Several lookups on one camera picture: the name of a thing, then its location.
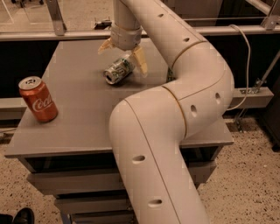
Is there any red Coca-Cola can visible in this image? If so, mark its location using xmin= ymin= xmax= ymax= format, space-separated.
xmin=18 ymin=76 xmax=58 ymax=123

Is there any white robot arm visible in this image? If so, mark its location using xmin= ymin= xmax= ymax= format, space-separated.
xmin=102 ymin=0 xmax=235 ymax=224

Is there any white cable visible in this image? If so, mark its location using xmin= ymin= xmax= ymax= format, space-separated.
xmin=226 ymin=24 xmax=252 ymax=112

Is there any black shoe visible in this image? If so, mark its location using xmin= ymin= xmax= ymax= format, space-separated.
xmin=0 ymin=207 xmax=35 ymax=224

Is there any metal bracket left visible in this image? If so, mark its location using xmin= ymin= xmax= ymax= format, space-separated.
xmin=45 ymin=0 xmax=67 ymax=36

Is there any middle grey drawer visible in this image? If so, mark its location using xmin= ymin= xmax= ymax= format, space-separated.
xmin=54 ymin=195 xmax=130 ymax=214

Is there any top grey drawer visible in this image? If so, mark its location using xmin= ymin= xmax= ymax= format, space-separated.
xmin=26 ymin=160 xmax=217 ymax=196

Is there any grey drawer cabinet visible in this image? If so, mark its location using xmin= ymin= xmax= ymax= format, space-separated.
xmin=3 ymin=37 xmax=235 ymax=224

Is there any small black device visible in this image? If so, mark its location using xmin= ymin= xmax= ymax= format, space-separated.
xmin=94 ymin=17 xmax=112 ymax=30

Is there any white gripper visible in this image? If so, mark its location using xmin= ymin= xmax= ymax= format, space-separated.
xmin=98 ymin=24 xmax=148 ymax=78

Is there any bottom grey drawer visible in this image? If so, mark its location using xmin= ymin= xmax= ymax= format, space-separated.
xmin=72 ymin=211 xmax=138 ymax=224

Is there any grey drawer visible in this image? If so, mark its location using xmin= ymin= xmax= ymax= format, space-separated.
xmin=72 ymin=211 xmax=138 ymax=224
xmin=54 ymin=195 xmax=130 ymax=214
xmin=26 ymin=160 xmax=217 ymax=196

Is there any grey metal rail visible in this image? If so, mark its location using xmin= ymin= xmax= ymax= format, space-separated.
xmin=0 ymin=24 xmax=280 ymax=43

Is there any white 7up can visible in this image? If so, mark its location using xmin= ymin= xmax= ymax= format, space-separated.
xmin=103 ymin=54 xmax=135 ymax=85

